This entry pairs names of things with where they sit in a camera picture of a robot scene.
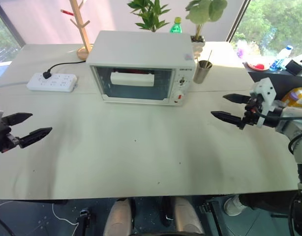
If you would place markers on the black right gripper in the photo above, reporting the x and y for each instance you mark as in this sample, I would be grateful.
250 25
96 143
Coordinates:
251 113

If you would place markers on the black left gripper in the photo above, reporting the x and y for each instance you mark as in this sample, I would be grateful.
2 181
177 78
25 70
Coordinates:
3 137

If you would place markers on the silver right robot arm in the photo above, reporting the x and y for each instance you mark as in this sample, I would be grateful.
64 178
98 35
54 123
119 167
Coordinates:
292 124

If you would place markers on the white toaster oven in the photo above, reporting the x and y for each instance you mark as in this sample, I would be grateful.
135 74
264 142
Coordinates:
141 49

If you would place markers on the steel cup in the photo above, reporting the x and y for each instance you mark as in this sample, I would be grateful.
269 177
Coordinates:
202 72

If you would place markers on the red plate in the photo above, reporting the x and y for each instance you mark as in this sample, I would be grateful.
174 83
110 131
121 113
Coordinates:
258 66

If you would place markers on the black side table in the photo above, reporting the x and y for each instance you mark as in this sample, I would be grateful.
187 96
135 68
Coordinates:
271 76

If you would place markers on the white power strip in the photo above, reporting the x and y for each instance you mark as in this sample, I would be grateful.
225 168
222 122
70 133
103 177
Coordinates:
52 82

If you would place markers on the thin wooden stick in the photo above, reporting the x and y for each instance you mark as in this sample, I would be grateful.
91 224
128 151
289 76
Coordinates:
209 57

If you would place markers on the yellow patterned bag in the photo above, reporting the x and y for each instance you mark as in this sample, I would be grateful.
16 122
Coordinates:
297 97

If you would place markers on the white plant pot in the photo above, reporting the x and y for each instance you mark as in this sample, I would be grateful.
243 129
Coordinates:
198 46

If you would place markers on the clear blue-cap water bottle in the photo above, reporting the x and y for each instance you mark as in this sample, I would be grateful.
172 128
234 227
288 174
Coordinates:
282 57

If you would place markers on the small black box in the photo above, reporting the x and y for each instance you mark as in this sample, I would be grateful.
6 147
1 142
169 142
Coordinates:
294 67

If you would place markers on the white shoe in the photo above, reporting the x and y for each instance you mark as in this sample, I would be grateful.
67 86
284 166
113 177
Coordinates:
233 205

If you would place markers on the green plastic bottle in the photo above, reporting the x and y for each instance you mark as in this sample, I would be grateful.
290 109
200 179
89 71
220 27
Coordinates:
175 27

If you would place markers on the round-leaf green plant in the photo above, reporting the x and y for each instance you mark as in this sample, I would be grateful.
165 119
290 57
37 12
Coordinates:
206 9

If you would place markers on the wooden branch rack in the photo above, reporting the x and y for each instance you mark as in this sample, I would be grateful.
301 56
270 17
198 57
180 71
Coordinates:
84 34

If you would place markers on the black floor stand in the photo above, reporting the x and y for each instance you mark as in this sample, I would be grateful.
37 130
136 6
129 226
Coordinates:
85 221

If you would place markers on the pale rounded robot leg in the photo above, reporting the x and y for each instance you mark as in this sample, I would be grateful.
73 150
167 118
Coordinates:
188 216
117 218

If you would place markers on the red marker pen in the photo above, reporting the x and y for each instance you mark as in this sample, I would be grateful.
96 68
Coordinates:
66 12

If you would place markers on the narrow-leaf green plant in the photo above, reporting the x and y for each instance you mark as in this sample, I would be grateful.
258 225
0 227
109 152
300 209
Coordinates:
151 13

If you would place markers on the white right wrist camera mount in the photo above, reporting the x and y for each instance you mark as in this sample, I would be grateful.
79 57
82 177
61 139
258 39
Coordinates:
266 92

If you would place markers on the black table frame leg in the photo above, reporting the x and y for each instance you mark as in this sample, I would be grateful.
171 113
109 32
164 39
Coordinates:
213 216

